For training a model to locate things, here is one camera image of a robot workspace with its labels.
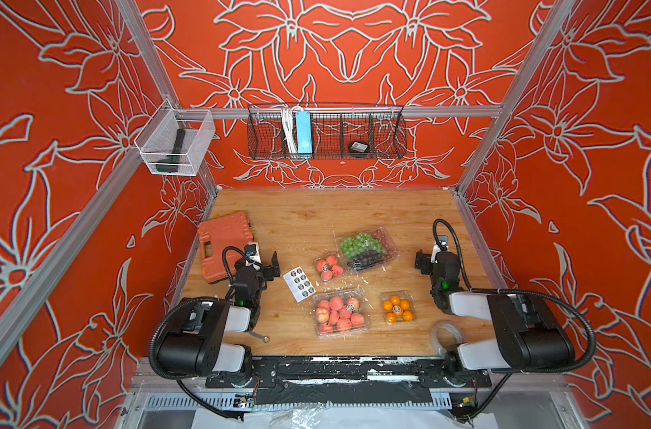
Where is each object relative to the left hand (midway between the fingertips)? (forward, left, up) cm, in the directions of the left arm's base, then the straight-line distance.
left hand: (261, 252), depth 90 cm
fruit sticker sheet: (-7, -13, -8) cm, 17 cm away
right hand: (+6, -61, -1) cm, 61 cm away
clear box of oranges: (-14, -46, -5) cm, 48 cm away
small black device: (+35, -32, +20) cm, 52 cm away
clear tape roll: (-20, -60, -8) cm, 64 cm away
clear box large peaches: (-18, -28, -4) cm, 33 cm away
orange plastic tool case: (+8, +20, -3) cm, 21 cm away
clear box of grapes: (+5, -37, -2) cm, 37 cm away
